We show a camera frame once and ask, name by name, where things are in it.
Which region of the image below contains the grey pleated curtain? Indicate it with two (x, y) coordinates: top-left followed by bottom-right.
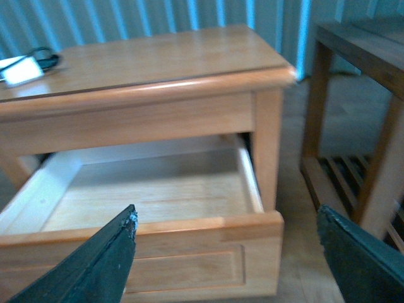
(1, 1), (403, 80)

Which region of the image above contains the wooden drawer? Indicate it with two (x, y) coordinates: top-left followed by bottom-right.
(1, 135), (283, 302)

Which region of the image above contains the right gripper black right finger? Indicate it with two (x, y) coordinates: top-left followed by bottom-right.
(317, 205), (403, 302)

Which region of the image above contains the wooden nightstand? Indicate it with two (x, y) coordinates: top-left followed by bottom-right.
(0, 24), (297, 303)

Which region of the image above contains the white charger with black cable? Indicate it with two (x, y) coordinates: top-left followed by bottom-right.
(1, 47), (62, 87)

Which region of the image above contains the dark wooden side table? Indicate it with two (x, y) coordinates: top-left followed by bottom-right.
(300, 15), (403, 251)

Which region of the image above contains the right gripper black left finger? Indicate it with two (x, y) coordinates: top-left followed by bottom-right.
(8, 205), (138, 302)

